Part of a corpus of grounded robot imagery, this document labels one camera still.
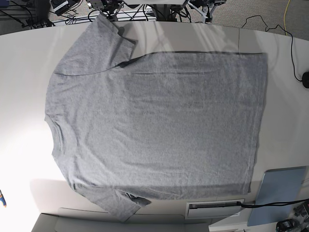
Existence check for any black round puck device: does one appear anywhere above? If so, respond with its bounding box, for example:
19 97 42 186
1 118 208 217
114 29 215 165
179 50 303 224
302 71 309 89

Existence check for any white cable outlet box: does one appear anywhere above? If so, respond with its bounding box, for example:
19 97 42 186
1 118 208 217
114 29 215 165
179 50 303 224
185 199 244 220

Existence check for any black teal device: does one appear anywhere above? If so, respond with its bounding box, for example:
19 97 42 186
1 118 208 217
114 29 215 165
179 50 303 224
276 219 297 232

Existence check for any blue orange tool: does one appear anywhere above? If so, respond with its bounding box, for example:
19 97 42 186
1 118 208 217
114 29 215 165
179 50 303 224
0 191 7 207

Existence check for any black power cable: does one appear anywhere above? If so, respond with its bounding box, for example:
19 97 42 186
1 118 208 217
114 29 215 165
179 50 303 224
238 199 309 209

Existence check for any thin black cable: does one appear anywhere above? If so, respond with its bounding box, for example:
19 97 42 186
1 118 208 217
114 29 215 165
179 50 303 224
241 15 304 82

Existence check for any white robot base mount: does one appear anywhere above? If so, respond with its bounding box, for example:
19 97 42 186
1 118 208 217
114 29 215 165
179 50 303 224
124 0 188 22

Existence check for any yellow cable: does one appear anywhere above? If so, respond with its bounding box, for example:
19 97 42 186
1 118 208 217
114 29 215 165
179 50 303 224
283 0 291 36

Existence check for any blue-grey flat panel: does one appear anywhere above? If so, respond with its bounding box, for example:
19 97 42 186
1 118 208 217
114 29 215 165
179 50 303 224
247 166 306 227

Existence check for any grey T-shirt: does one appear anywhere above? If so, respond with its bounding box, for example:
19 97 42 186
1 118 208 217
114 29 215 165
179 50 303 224
45 15 267 221

